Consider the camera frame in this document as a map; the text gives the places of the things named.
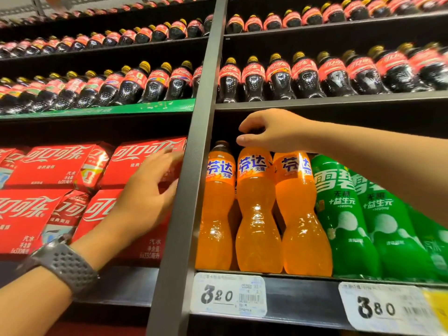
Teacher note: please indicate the person's right hand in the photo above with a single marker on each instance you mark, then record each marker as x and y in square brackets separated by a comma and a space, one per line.
[283, 131]

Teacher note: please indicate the person's left hand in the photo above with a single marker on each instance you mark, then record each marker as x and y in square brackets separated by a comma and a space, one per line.
[143, 202]

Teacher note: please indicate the row of small red-label bottles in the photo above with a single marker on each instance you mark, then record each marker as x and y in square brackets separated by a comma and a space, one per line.
[273, 22]
[129, 87]
[176, 29]
[140, 5]
[253, 83]

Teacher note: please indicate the stack of red can packs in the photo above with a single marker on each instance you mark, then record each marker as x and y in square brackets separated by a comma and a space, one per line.
[52, 164]

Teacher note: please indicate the grey perforated-band wristwatch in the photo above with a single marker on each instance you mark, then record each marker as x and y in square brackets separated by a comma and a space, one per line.
[66, 265]

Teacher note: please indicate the yellow price tag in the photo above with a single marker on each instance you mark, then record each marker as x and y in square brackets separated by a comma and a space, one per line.
[439, 304]

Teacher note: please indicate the person's right forearm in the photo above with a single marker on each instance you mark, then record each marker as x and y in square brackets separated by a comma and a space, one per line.
[392, 164]

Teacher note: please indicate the green full-wrap soda bottle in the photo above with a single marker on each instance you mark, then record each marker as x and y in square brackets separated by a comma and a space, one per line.
[343, 223]
[392, 234]
[434, 241]

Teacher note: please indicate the white price tag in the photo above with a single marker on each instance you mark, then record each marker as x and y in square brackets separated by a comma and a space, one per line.
[385, 307]
[228, 295]

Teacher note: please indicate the black metal shelf rack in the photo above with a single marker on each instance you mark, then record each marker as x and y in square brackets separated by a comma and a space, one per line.
[182, 223]

